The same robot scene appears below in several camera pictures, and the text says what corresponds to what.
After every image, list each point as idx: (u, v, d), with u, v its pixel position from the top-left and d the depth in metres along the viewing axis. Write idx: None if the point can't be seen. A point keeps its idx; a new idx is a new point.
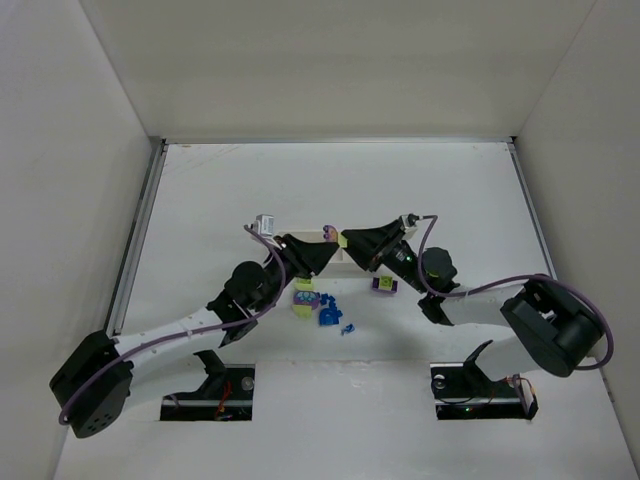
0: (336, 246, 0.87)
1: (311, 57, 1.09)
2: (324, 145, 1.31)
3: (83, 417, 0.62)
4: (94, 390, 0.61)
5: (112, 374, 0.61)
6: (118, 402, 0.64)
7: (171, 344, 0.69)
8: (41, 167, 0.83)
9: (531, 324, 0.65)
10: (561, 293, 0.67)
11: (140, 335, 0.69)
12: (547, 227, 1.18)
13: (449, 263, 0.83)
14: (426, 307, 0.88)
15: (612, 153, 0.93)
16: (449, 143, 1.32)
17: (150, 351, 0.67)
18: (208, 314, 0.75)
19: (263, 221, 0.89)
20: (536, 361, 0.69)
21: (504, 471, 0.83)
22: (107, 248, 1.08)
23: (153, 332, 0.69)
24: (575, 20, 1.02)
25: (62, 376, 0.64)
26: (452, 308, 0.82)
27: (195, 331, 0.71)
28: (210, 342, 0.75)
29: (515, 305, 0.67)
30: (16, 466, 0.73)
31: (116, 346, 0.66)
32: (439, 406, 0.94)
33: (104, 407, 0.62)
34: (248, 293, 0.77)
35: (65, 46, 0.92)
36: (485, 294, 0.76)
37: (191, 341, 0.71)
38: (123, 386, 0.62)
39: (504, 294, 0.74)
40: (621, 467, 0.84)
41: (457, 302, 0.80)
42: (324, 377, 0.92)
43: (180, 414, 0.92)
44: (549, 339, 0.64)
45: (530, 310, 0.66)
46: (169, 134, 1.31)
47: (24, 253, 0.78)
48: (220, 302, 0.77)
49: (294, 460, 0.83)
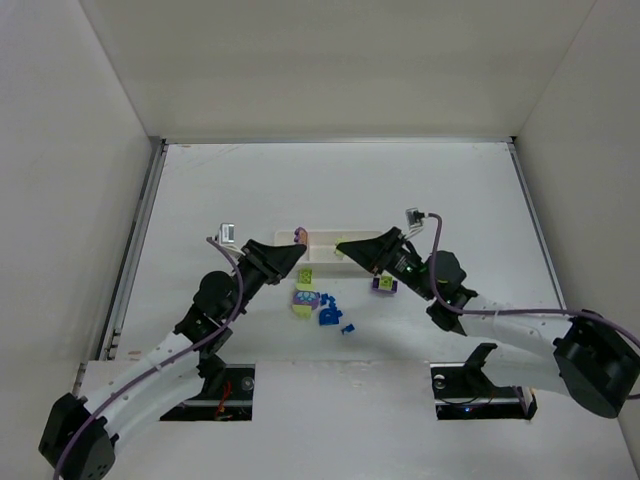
0: (304, 247, 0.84)
1: (311, 56, 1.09)
2: (325, 145, 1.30)
3: (76, 477, 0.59)
4: (75, 452, 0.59)
5: (88, 434, 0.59)
6: (105, 453, 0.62)
7: (144, 383, 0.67)
8: (41, 165, 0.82)
9: (588, 371, 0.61)
10: (606, 332, 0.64)
11: (109, 386, 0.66)
12: (546, 226, 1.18)
13: (456, 266, 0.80)
14: (437, 314, 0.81)
15: (612, 153, 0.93)
16: (449, 143, 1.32)
17: (121, 400, 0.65)
18: (176, 339, 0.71)
19: (224, 229, 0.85)
20: (578, 398, 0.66)
21: (506, 471, 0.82)
22: (107, 248, 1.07)
23: (121, 379, 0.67)
24: (575, 21, 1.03)
25: (44, 443, 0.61)
26: (470, 322, 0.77)
27: (164, 362, 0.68)
28: (185, 366, 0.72)
29: (569, 351, 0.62)
30: (15, 467, 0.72)
31: (85, 405, 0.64)
32: (439, 406, 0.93)
33: (92, 463, 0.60)
34: (218, 304, 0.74)
35: (65, 43, 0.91)
36: (523, 322, 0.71)
37: (164, 373, 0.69)
38: (103, 442, 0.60)
39: (545, 328, 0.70)
40: (621, 467, 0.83)
41: (481, 319, 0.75)
42: (325, 378, 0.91)
43: (180, 414, 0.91)
44: (603, 388, 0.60)
45: (583, 354, 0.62)
46: (169, 133, 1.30)
47: (24, 253, 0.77)
48: (188, 323, 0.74)
49: (293, 461, 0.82)
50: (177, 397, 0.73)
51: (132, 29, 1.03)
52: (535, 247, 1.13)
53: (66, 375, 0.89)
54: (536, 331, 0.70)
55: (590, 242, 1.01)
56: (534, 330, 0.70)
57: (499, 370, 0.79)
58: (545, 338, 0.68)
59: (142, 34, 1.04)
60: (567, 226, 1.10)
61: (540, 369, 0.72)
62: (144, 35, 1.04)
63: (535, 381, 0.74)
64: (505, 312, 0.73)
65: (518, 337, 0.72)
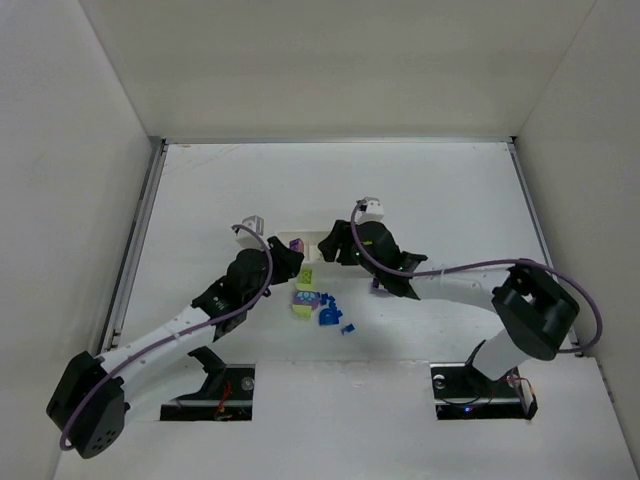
0: (302, 256, 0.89)
1: (311, 56, 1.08)
2: (325, 145, 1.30)
3: (86, 436, 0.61)
4: (88, 411, 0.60)
5: (103, 392, 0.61)
6: (117, 418, 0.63)
7: (161, 350, 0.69)
8: (41, 167, 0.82)
9: (522, 314, 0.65)
10: (543, 278, 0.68)
11: (127, 348, 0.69)
12: (546, 226, 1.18)
13: (383, 232, 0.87)
14: (392, 284, 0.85)
15: (612, 153, 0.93)
16: (449, 143, 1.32)
17: (138, 363, 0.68)
18: (195, 313, 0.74)
19: (257, 222, 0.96)
20: (521, 347, 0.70)
21: (504, 471, 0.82)
22: (107, 248, 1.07)
23: (140, 342, 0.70)
24: (576, 21, 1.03)
25: (55, 403, 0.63)
26: (421, 284, 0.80)
27: (182, 332, 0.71)
28: (200, 341, 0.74)
29: (505, 297, 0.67)
30: (16, 467, 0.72)
31: (102, 364, 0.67)
32: (439, 406, 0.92)
33: (103, 425, 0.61)
34: (248, 280, 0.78)
35: (65, 43, 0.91)
36: (467, 275, 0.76)
37: (180, 344, 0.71)
38: (117, 402, 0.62)
39: (486, 279, 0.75)
40: (622, 468, 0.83)
41: (430, 280, 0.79)
42: (323, 378, 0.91)
43: (180, 414, 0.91)
44: (538, 330, 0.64)
45: (520, 299, 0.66)
46: (169, 134, 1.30)
47: (24, 253, 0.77)
48: (205, 298, 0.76)
49: (292, 462, 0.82)
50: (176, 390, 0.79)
51: (131, 29, 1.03)
52: (535, 247, 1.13)
53: None
54: (479, 283, 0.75)
55: (590, 243, 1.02)
56: (476, 283, 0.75)
57: (483, 358, 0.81)
58: (486, 288, 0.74)
59: (142, 34, 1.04)
60: (566, 226, 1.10)
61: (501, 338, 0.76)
62: (144, 36, 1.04)
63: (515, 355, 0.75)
64: (450, 270, 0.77)
65: (465, 291, 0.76)
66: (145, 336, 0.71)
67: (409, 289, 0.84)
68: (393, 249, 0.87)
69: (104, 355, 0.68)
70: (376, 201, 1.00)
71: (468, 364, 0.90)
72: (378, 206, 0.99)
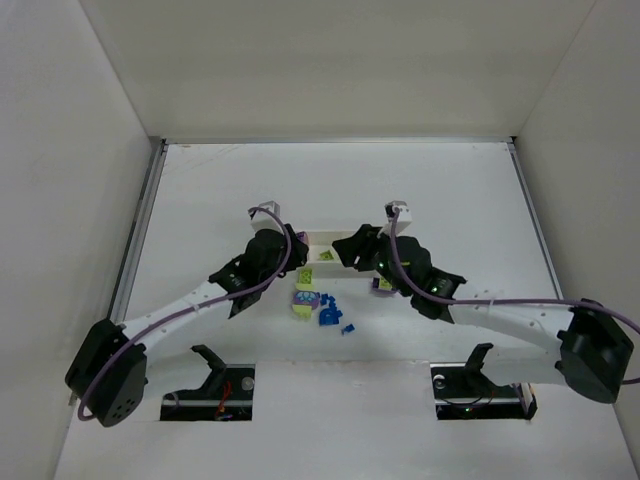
0: (306, 250, 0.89)
1: (311, 56, 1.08)
2: (325, 146, 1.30)
3: (107, 403, 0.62)
4: (112, 375, 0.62)
5: (128, 358, 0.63)
6: (137, 386, 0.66)
7: (181, 319, 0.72)
8: (41, 166, 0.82)
9: (591, 363, 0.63)
10: (607, 322, 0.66)
11: (146, 318, 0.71)
12: (546, 226, 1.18)
13: (419, 249, 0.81)
14: (422, 304, 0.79)
15: (612, 154, 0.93)
16: (449, 143, 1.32)
17: (159, 331, 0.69)
18: (212, 287, 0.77)
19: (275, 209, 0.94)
20: (582, 390, 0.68)
21: (504, 471, 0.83)
22: (107, 248, 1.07)
23: (160, 312, 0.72)
24: (576, 21, 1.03)
25: (75, 370, 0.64)
26: (461, 312, 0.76)
27: (202, 304, 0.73)
28: (217, 315, 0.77)
29: (574, 344, 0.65)
30: (16, 466, 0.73)
31: (123, 332, 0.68)
32: (439, 406, 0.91)
33: (126, 392, 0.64)
34: (266, 259, 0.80)
35: (65, 43, 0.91)
36: (524, 312, 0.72)
37: (199, 314, 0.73)
38: (140, 368, 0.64)
39: (545, 318, 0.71)
40: (621, 467, 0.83)
41: (474, 309, 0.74)
42: (324, 378, 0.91)
43: (180, 414, 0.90)
44: (606, 378, 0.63)
45: (587, 345, 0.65)
46: (169, 134, 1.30)
47: (24, 253, 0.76)
48: (222, 275, 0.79)
49: (292, 462, 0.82)
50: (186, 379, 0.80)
51: (131, 29, 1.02)
52: (535, 247, 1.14)
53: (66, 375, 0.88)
54: (538, 322, 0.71)
55: (589, 243, 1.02)
56: (535, 322, 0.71)
57: (498, 370, 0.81)
58: (546, 329, 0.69)
59: (142, 34, 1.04)
60: (566, 225, 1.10)
61: (535, 365, 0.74)
62: (144, 36, 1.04)
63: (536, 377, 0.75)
64: (501, 301, 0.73)
65: (516, 327, 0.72)
66: (164, 307, 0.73)
67: (441, 311, 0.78)
68: (426, 266, 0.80)
69: (124, 324, 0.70)
70: (405, 207, 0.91)
71: (479, 363, 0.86)
72: (406, 213, 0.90)
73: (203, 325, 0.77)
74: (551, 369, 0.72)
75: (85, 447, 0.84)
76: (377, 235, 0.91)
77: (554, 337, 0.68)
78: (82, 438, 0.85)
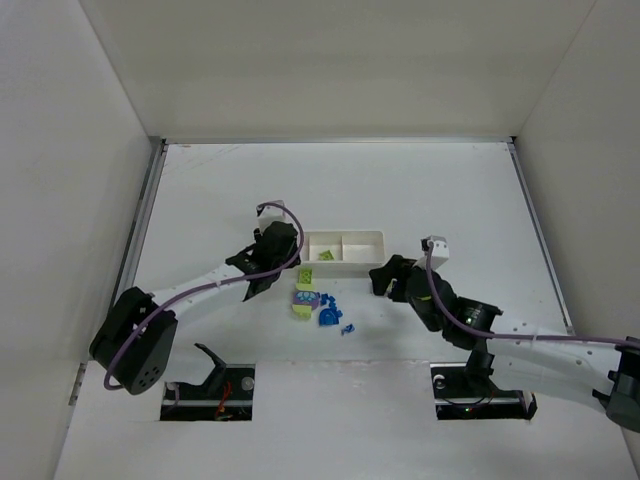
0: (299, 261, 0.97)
1: (311, 55, 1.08)
2: (324, 146, 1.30)
3: (138, 365, 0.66)
4: (144, 338, 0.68)
5: (159, 320, 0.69)
6: (165, 353, 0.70)
7: (205, 293, 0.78)
8: (41, 167, 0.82)
9: None
10: None
11: (172, 291, 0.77)
12: (546, 226, 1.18)
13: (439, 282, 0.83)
14: (455, 335, 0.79)
15: (612, 154, 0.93)
16: (449, 143, 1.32)
17: (186, 301, 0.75)
18: (230, 267, 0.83)
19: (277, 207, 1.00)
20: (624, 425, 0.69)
21: (504, 472, 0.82)
22: (107, 248, 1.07)
23: (185, 286, 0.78)
24: (576, 21, 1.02)
25: (101, 337, 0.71)
26: (499, 346, 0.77)
27: (223, 281, 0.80)
28: (234, 294, 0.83)
29: (626, 386, 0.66)
30: (16, 466, 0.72)
31: (152, 300, 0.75)
32: (439, 406, 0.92)
33: (155, 355, 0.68)
34: (280, 249, 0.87)
35: (65, 43, 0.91)
36: (569, 350, 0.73)
37: (221, 290, 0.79)
38: (170, 331, 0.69)
39: (592, 357, 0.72)
40: (622, 468, 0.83)
41: (515, 345, 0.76)
42: (324, 378, 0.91)
43: (180, 414, 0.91)
44: None
45: None
46: (169, 134, 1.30)
47: (24, 254, 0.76)
48: (238, 259, 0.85)
49: (293, 462, 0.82)
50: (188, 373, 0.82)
51: (131, 29, 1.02)
52: (534, 247, 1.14)
53: (66, 374, 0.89)
54: (584, 360, 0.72)
55: (589, 242, 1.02)
56: (582, 359, 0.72)
57: (512, 379, 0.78)
58: (595, 368, 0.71)
59: (142, 34, 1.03)
60: (567, 225, 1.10)
61: (570, 386, 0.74)
62: (144, 36, 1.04)
63: (560, 392, 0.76)
64: (544, 337, 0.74)
65: (561, 364, 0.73)
66: (189, 282, 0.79)
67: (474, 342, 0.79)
68: (451, 297, 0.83)
69: (153, 294, 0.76)
70: (443, 242, 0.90)
71: (484, 368, 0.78)
72: (444, 248, 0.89)
73: (220, 303, 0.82)
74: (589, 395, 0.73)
75: (85, 447, 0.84)
76: (409, 266, 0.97)
77: (605, 377, 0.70)
78: (82, 439, 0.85)
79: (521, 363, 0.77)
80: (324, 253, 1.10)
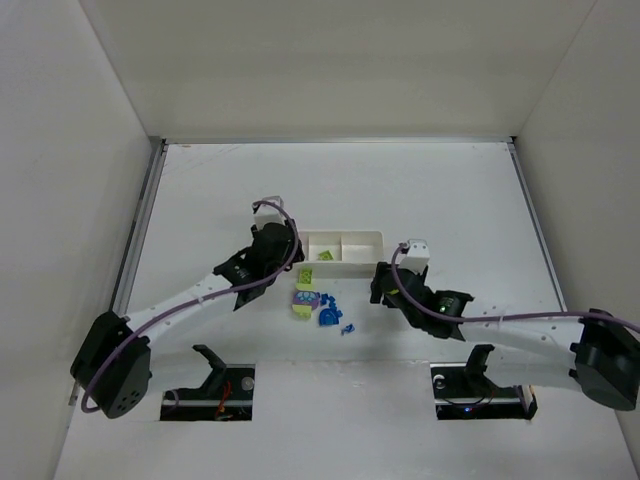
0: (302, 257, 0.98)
1: (311, 56, 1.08)
2: (325, 146, 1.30)
3: (112, 394, 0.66)
4: (118, 366, 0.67)
5: (132, 349, 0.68)
6: (142, 379, 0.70)
7: (185, 311, 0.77)
8: (41, 167, 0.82)
9: (607, 372, 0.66)
10: (616, 330, 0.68)
11: (150, 310, 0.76)
12: (546, 226, 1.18)
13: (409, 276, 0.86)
14: (431, 326, 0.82)
15: (612, 154, 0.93)
16: (449, 143, 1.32)
17: (164, 323, 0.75)
18: (216, 279, 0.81)
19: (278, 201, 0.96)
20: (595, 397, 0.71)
21: (504, 471, 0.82)
22: (107, 248, 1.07)
23: (162, 305, 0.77)
24: (576, 20, 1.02)
25: (79, 362, 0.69)
26: (471, 330, 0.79)
27: (205, 297, 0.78)
28: (221, 306, 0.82)
29: (589, 358, 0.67)
30: (16, 466, 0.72)
31: (127, 324, 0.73)
32: (439, 406, 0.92)
33: (130, 383, 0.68)
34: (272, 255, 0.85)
35: (65, 43, 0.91)
36: (533, 327, 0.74)
37: (203, 306, 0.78)
38: (143, 360, 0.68)
39: (556, 332, 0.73)
40: (622, 468, 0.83)
41: (485, 328, 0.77)
42: (324, 378, 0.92)
43: (180, 414, 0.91)
44: (621, 386, 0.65)
45: (601, 357, 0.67)
46: (170, 134, 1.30)
47: (23, 254, 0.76)
48: (227, 268, 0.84)
49: (293, 462, 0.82)
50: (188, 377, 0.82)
51: (130, 28, 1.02)
52: (534, 247, 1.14)
53: (66, 374, 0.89)
54: (549, 336, 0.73)
55: (589, 242, 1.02)
56: (546, 336, 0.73)
57: (504, 373, 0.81)
58: (559, 342, 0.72)
59: (141, 34, 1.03)
60: (566, 225, 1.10)
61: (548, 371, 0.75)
62: (144, 35, 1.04)
63: (541, 380, 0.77)
64: (509, 318, 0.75)
65: (528, 342, 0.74)
66: (168, 299, 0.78)
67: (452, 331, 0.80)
68: (423, 291, 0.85)
69: (128, 316, 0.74)
70: (422, 243, 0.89)
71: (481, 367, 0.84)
72: (423, 249, 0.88)
73: (207, 316, 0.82)
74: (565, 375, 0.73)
75: (85, 447, 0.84)
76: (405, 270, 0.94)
77: (567, 350, 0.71)
78: (82, 439, 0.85)
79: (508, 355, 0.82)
80: (324, 253, 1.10)
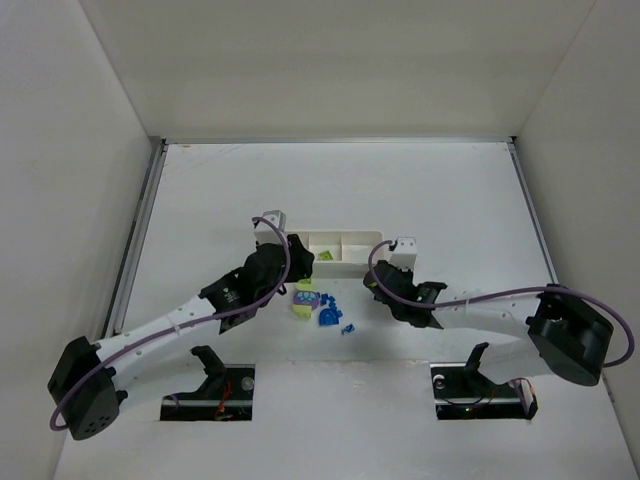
0: (309, 271, 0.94)
1: (311, 56, 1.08)
2: (324, 145, 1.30)
3: (76, 421, 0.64)
4: (80, 396, 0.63)
5: (95, 382, 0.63)
6: (109, 406, 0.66)
7: (159, 342, 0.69)
8: (41, 167, 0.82)
9: (562, 344, 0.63)
10: (575, 303, 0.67)
11: (124, 337, 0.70)
12: (546, 226, 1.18)
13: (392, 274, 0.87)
14: (411, 316, 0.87)
15: (613, 154, 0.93)
16: (449, 143, 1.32)
17: (134, 354, 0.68)
18: (199, 304, 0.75)
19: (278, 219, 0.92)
20: (561, 375, 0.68)
21: (504, 471, 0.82)
22: (107, 248, 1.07)
23: (138, 333, 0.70)
24: (576, 21, 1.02)
25: (54, 381, 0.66)
26: (443, 314, 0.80)
27: (183, 326, 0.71)
28: (202, 334, 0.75)
29: (543, 328, 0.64)
30: (16, 466, 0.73)
31: (98, 351, 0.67)
32: (439, 406, 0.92)
33: (94, 412, 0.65)
34: (264, 278, 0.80)
35: (65, 43, 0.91)
36: (494, 306, 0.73)
37: (180, 336, 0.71)
38: (106, 394, 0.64)
39: (515, 307, 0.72)
40: (622, 468, 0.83)
41: (454, 311, 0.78)
42: (324, 378, 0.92)
43: (180, 414, 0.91)
44: (578, 358, 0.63)
45: (556, 328, 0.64)
46: (170, 134, 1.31)
47: (24, 254, 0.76)
48: (214, 291, 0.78)
49: (292, 462, 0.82)
50: (176, 388, 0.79)
51: (131, 29, 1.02)
52: (534, 247, 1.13)
53: None
54: (509, 312, 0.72)
55: (589, 242, 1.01)
56: (506, 312, 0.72)
57: (497, 367, 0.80)
58: (517, 317, 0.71)
59: (141, 34, 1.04)
60: (567, 225, 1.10)
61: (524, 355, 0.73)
62: (144, 35, 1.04)
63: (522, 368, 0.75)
64: (474, 299, 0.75)
65: (492, 321, 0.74)
66: (145, 326, 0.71)
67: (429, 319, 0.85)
68: (404, 284, 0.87)
69: (100, 341, 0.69)
70: (410, 240, 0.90)
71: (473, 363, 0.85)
72: (411, 246, 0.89)
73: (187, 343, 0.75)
74: (536, 356, 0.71)
75: (85, 447, 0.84)
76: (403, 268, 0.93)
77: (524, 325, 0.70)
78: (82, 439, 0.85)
79: None
80: (323, 253, 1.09)
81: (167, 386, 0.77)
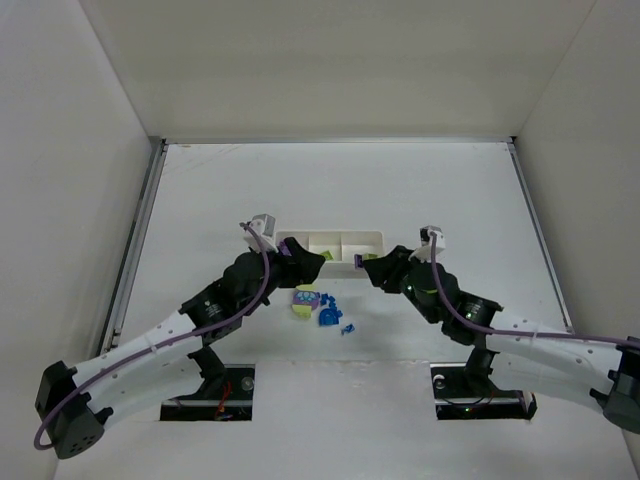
0: (316, 275, 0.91)
1: (311, 55, 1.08)
2: (323, 145, 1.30)
3: (59, 444, 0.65)
4: (59, 422, 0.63)
5: (68, 410, 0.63)
6: (91, 426, 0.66)
7: (136, 363, 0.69)
8: (40, 167, 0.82)
9: None
10: None
11: (101, 359, 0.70)
12: (546, 226, 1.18)
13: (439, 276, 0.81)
14: (459, 330, 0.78)
15: (613, 153, 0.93)
16: (449, 143, 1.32)
17: (110, 377, 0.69)
18: (178, 321, 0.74)
19: (267, 221, 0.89)
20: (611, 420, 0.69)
21: (504, 472, 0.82)
22: (107, 248, 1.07)
23: (115, 354, 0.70)
24: (576, 20, 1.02)
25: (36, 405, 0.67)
26: (497, 342, 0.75)
27: (160, 345, 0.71)
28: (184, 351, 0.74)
29: (627, 387, 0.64)
30: (16, 467, 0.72)
31: (74, 377, 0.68)
32: (439, 406, 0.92)
33: (75, 435, 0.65)
34: (244, 288, 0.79)
35: (65, 43, 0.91)
36: (572, 350, 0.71)
37: (157, 356, 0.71)
38: (82, 420, 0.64)
39: (593, 356, 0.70)
40: (622, 468, 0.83)
41: (515, 341, 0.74)
42: (324, 378, 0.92)
43: (180, 415, 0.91)
44: None
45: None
46: (170, 134, 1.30)
47: (23, 255, 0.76)
48: (193, 307, 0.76)
49: (292, 462, 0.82)
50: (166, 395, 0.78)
51: (130, 29, 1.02)
52: (534, 247, 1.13)
53: None
54: (585, 359, 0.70)
55: (589, 241, 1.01)
56: (582, 358, 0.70)
57: (510, 377, 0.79)
58: (595, 367, 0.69)
59: (141, 34, 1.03)
60: (567, 225, 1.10)
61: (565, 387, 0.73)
62: (144, 35, 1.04)
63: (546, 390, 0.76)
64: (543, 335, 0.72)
65: (557, 361, 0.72)
66: (121, 348, 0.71)
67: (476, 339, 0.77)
68: (456, 291, 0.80)
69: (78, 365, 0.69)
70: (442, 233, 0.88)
71: (483, 368, 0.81)
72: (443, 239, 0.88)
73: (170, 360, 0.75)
74: (585, 394, 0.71)
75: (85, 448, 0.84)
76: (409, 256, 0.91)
77: (605, 377, 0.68)
78: None
79: (521, 363, 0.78)
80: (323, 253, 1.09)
81: (157, 395, 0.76)
